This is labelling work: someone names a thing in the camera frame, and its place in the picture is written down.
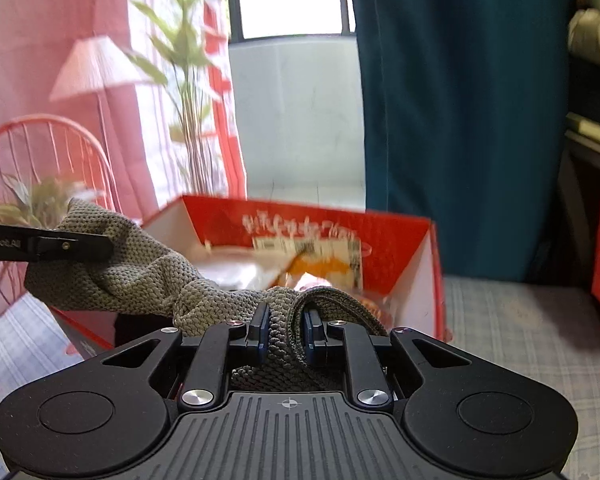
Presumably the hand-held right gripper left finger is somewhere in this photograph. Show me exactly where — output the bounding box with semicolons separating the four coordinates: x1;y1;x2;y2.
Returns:
95;302;271;409

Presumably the light plaid table cloth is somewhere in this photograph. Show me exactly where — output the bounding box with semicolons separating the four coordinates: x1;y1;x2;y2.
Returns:
0;274;600;480

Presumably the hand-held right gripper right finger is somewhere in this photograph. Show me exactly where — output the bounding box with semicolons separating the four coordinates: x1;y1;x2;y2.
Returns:
304;310;476;409

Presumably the dark framed window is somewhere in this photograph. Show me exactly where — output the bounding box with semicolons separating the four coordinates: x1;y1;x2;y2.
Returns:
226;0;357;44

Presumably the pale yellow notepad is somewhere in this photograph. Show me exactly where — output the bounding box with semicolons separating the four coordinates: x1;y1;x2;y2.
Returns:
564;111;600;149

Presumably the grey-green knitted cloth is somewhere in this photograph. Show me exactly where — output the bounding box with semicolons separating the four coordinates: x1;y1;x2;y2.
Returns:
23;197;392;392

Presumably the black desk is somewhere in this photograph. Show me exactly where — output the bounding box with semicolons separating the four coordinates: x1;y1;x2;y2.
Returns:
554;60;600;283

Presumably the teal curtain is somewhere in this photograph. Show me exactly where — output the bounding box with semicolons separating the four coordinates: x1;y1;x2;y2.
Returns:
344;0;577;282

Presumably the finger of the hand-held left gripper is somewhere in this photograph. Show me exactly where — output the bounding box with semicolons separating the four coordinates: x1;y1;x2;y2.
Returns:
0;224;114;264

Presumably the red strawberry print cardboard box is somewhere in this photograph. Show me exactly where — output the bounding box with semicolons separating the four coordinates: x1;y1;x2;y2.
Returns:
54;194;449;357

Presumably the pink printed backdrop cloth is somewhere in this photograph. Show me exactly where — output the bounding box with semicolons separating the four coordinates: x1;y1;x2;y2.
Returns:
0;0;247;332

